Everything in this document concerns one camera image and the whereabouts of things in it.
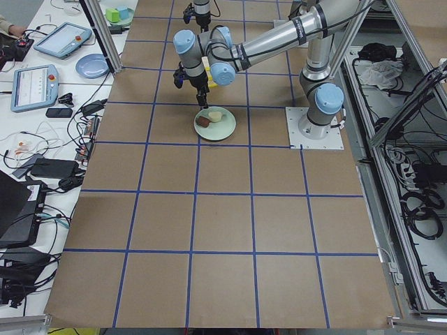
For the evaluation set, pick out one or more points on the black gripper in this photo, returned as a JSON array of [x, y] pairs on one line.
[[198, 82]]

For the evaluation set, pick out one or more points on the brown bun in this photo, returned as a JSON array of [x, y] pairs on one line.
[[202, 121]]

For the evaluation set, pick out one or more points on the yellow steamer layer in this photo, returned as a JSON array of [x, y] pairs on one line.
[[211, 83]]

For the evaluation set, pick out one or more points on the white bun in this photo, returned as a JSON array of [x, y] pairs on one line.
[[215, 116]]

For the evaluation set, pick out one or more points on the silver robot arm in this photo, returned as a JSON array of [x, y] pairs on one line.
[[201, 9], [213, 54]]

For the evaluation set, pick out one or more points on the light green plate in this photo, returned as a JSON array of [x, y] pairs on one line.
[[216, 131]]

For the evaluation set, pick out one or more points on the green tray plate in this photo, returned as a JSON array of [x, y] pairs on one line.
[[124, 23]]

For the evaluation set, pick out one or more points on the blue plate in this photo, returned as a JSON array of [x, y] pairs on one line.
[[92, 66]]

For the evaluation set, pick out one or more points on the light blue cube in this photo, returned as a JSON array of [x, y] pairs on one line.
[[123, 12]]

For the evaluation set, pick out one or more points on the green cube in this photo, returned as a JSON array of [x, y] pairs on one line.
[[112, 15]]

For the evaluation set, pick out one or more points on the far teach pendant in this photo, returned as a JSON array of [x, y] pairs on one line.
[[64, 40]]

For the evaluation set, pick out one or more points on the teach pendant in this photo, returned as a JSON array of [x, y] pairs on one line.
[[34, 88], [64, 40]]

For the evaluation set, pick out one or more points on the black phone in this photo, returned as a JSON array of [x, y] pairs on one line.
[[59, 113]]

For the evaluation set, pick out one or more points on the black power adapter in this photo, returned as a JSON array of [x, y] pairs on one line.
[[54, 168]]

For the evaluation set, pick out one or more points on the near teach pendant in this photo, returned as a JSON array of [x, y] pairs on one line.
[[34, 88]]

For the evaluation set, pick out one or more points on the white cloth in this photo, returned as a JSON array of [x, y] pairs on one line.
[[382, 74]]

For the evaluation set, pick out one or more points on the black laptop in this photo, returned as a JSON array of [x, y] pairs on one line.
[[21, 203]]

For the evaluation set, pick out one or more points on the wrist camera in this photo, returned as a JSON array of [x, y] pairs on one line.
[[188, 13], [179, 77]]

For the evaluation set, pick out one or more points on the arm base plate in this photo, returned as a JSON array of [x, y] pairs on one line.
[[305, 135]]

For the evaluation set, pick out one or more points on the aluminium frame post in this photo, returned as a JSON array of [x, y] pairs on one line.
[[100, 28]]

